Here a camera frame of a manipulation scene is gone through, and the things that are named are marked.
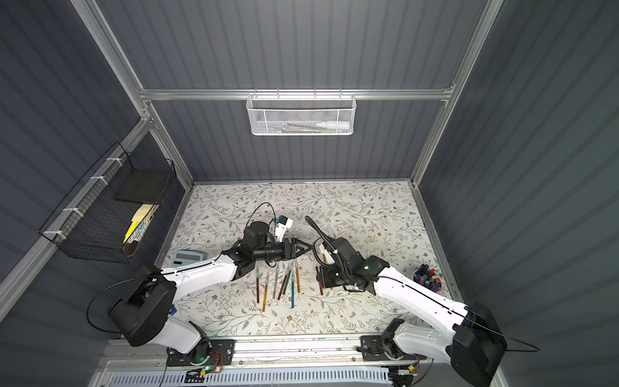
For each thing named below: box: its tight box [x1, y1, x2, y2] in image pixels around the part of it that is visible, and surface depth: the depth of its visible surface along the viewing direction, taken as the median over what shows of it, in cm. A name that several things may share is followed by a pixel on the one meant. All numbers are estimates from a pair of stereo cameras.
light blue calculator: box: [170, 249, 204, 268], surface depth 93 cm
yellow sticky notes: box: [122, 203, 154, 244], surface depth 75 cm
